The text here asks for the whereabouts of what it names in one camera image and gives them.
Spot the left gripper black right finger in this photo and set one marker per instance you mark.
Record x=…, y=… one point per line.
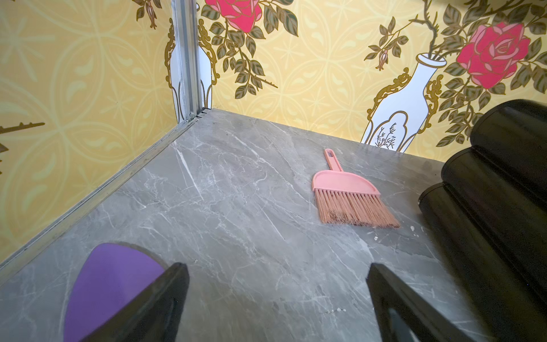
x=402, y=314

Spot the purple spatula with pink handle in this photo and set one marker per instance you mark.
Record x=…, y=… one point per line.
x=111, y=277

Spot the pink hand broom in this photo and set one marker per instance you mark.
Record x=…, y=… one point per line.
x=349, y=199

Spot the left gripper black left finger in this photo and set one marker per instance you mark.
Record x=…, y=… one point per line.
x=153, y=315

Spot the black drawer cabinet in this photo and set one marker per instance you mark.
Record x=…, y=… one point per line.
x=489, y=212

